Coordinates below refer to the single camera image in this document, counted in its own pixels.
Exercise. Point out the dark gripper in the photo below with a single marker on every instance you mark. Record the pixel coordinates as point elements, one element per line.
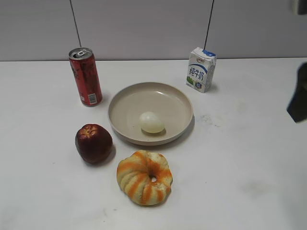
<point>300,6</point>

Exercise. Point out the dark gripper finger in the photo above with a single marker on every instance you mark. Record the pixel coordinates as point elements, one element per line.
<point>297,108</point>

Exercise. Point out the white egg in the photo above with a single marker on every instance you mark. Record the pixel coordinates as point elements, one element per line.
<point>151,123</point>

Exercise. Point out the beige round plate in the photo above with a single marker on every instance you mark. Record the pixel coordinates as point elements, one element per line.
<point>170,104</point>

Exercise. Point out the white blue milk carton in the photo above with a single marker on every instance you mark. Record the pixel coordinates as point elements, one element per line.
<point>201,69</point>

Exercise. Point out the dark red apple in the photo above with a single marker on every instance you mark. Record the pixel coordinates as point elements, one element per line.
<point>93,143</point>

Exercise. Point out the red soda can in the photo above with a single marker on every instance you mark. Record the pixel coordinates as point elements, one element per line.
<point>83,65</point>

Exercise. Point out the orange striped ring bread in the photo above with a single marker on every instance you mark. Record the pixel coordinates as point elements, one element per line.
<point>145,177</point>

